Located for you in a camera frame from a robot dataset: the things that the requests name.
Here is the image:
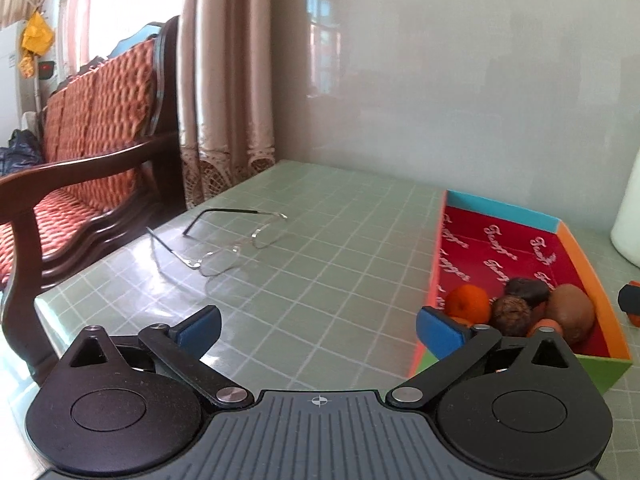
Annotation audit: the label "white thermos jug grey lid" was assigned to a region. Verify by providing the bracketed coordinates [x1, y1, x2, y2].
[610, 147, 640, 263]

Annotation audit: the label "dark blue bag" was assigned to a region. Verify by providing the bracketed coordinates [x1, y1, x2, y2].
[0, 129, 45, 177]

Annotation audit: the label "dark brown wrinkled fruit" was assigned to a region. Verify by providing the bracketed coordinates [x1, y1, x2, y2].
[504, 277, 551, 307]
[490, 295, 532, 338]

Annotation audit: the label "orange-red fruit piece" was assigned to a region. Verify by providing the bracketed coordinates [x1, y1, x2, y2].
[527, 319, 566, 338]

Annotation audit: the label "white cabinet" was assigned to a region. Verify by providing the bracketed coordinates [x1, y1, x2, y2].
[0, 20, 40, 133]

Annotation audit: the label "yellow bag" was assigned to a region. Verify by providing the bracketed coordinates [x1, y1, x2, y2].
[20, 10, 55, 56]

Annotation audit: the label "dark wooden sofa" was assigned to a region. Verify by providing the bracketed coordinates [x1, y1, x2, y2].
[0, 15, 187, 387]

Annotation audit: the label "brown kiwi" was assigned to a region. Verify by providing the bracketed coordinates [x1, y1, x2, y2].
[545, 284, 596, 345]

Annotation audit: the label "colourful cardboard box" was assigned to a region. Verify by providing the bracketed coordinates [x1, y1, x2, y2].
[407, 190, 633, 397]

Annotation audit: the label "thin metal-frame glasses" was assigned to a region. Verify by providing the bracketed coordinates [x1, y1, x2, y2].
[146, 208, 289, 278]

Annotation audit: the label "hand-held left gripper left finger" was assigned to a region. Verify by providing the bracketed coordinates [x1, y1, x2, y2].
[60, 305, 253, 407]

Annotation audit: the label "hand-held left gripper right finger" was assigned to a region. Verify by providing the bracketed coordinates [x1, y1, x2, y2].
[385, 306, 583, 407]

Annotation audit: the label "beige lace-trimmed curtain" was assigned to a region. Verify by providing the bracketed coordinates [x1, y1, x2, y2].
[177, 0, 277, 211]

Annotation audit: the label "green grid mat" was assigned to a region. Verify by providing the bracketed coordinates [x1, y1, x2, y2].
[34, 160, 640, 480]

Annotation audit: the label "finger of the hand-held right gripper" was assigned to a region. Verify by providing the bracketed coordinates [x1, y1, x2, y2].
[618, 280, 640, 316]

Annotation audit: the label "orange patterned sofa cushion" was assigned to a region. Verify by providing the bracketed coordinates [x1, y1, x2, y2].
[0, 37, 158, 286]

